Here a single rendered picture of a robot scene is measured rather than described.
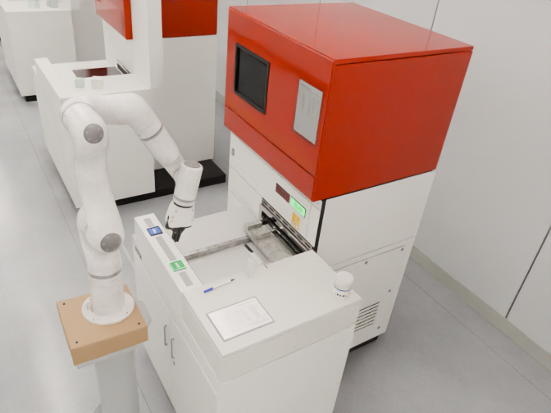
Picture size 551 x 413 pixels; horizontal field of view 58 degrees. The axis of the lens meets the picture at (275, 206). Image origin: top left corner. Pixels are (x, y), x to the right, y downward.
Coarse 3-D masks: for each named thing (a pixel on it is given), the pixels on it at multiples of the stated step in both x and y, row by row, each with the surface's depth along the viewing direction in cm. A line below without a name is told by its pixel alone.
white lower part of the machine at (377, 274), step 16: (368, 256) 247; (384, 256) 255; (400, 256) 264; (336, 272) 239; (352, 272) 247; (368, 272) 255; (384, 272) 263; (400, 272) 273; (352, 288) 255; (368, 288) 264; (384, 288) 273; (368, 304) 272; (384, 304) 282; (368, 320) 282; (384, 320) 293; (368, 336) 293
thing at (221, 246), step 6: (234, 240) 238; (240, 240) 240; (246, 240) 242; (210, 246) 233; (216, 246) 233; (222, 246) 235; (228, 246) 237; (234, 246) 239; (186, 252) 227; (192, 252) 228; (198, 252) 229; (204, 252) 231; (210, 252) 233; (186, 258) 227; (192, 258) 229
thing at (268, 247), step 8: (248, 232) 240; (256, 240) 235; (264, 240) 236; (272, 240) 236; (264, 248) 230; (272, 248) 231; (280, 248) 232; (272, 256) 226; (280, 256) 227; (288, 256) 227
